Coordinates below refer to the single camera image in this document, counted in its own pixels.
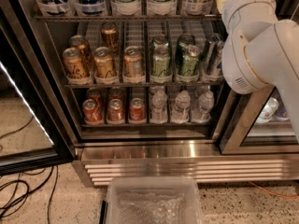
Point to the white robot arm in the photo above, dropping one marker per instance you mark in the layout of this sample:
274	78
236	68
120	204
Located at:
259	50

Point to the green can back left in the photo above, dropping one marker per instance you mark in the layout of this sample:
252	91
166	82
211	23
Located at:
159	40

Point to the clear plastic bin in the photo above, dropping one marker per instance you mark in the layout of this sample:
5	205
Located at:
152	200

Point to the gold can back middle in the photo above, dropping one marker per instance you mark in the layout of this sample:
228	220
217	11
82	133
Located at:
110	36

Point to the open glass fridge door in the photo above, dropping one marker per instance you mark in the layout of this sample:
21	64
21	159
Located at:
48	140

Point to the red can front middle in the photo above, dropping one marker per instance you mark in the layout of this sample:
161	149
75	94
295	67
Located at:
115	112

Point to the gold can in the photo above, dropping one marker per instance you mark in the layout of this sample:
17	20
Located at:
110	36
105	66
133	65
81	43
76	68

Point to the green can front right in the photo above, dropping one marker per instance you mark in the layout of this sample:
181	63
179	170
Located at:
188	63

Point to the green can back right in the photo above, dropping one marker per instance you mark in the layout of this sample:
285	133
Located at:
183	41

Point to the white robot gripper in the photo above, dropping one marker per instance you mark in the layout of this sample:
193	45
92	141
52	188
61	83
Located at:
239	62

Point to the red can front left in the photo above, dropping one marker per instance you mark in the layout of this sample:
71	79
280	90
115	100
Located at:
92	112

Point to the water bottle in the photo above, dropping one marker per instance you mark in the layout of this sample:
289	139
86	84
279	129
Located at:
181	107
158	113
202	108

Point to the gold can front right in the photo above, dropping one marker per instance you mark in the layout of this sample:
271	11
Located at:
133	65

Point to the gold can front middle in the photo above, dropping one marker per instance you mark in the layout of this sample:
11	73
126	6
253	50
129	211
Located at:
105	66

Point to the green can front left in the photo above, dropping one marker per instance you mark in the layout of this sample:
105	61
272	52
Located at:
160	70

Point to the water bottle left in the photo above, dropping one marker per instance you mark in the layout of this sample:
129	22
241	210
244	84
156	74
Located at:
158	113

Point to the gold can front left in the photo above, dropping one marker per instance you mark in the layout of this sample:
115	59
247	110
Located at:
76	68

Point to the silver blue can front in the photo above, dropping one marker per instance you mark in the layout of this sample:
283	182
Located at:
214	70

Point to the water bottle middle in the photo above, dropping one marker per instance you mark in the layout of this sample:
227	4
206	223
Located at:
181	107

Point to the green label bottle right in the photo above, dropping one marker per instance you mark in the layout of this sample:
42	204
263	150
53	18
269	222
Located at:
161	7

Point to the silver blue can back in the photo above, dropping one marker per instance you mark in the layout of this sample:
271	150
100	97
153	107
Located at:
212	40

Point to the green can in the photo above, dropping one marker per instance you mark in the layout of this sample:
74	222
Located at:
159	40
188	63
183	41
160	70

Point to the red can back left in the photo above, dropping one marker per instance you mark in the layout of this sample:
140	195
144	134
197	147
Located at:
94	93

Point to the stainless steel fridge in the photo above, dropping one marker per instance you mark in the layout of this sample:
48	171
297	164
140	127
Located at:
249	137

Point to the silver blue can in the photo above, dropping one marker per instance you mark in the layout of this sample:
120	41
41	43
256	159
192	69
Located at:
214	70
212	40

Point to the red can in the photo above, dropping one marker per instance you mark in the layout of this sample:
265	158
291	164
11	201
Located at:
115	112
94	93
92	112
116	93
137	111

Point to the red can front right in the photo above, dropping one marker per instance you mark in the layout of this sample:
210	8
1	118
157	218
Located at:
137	111

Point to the water bottle right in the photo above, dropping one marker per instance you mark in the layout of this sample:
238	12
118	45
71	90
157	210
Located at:
202	108

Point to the gold can back left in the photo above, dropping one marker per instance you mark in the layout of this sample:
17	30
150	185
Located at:
81	43

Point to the red can back middle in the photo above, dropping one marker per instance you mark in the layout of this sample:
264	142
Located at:
116	93

